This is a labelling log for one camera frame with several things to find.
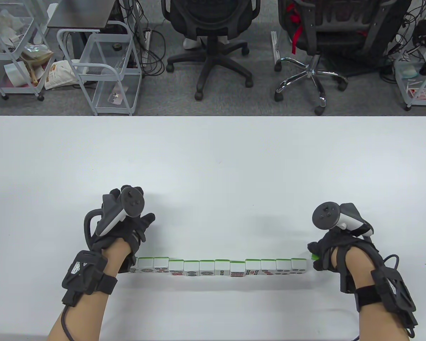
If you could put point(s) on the person's left hand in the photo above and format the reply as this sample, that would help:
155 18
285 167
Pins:
127 231

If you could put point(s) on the person's right hand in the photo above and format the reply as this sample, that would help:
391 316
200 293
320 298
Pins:
340 248

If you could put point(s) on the green white mahjong tile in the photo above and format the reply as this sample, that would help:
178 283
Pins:
315 256

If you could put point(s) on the row of mahjong tiles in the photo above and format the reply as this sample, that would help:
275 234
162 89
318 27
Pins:
222 270

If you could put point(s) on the person's right forearm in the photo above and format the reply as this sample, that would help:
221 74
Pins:
376 319

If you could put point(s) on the person's left forearm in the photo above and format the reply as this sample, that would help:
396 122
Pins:
81 319

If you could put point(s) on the black white handheld controller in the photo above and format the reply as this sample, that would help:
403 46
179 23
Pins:
132 201
326 215

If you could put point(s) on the black glove sensor box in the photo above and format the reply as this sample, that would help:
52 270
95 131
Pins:
126 264
347 284

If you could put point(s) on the small clear packet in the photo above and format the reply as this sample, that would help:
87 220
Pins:
115 97

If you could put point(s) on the white printed paper bag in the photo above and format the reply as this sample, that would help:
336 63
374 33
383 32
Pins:
60 72

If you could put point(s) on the red white box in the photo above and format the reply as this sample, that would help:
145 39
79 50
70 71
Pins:
421 93

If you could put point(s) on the wooden stick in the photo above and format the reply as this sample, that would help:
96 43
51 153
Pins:
33 74

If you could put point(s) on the black tape roll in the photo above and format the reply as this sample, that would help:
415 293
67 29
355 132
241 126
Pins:
117 46

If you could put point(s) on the white power strip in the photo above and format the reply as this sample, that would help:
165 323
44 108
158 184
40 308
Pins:
148 44

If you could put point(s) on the pink paper sheet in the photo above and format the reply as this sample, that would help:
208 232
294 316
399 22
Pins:
10 82

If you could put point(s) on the light blue cloth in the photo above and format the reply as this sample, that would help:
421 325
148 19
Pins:
410 72

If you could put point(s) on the white paper sheet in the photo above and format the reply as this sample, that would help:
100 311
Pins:
16 71

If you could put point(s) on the crinkled snack package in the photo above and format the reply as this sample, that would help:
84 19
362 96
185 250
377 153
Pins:
37 53

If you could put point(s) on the dark grey desk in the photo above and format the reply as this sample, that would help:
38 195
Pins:
81 14

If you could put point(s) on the black office chair chrome base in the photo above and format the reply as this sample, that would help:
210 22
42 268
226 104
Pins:
340 25

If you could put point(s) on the crumpled white plastic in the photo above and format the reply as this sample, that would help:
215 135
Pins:
1 21

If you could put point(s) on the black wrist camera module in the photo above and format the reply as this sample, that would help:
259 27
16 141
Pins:
87 275
390 291

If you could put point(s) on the white metal rail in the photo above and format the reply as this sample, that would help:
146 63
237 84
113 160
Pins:
275 46

